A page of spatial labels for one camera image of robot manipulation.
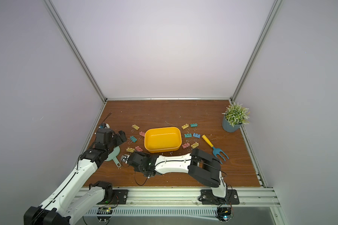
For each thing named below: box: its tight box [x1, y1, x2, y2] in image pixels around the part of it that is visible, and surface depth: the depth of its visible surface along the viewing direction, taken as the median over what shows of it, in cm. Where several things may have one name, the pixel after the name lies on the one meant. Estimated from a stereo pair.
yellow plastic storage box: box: [144, 126, 183, 154], surface depth 95 cm
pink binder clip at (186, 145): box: [181, 142, 191, 150], surface depth 93 cm
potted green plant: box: [221, 102, 251, 133], surface depth 91 cm
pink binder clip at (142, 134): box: [138, 131, 146, 141], surface depth 99 cm
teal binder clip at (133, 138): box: [127, 135, 138, 145], surface depth 97 cm
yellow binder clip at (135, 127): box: [130, 124, 140, 133], surface depth 103 cm
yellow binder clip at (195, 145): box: [190, 142, 200, 149], surface depth 94 cm
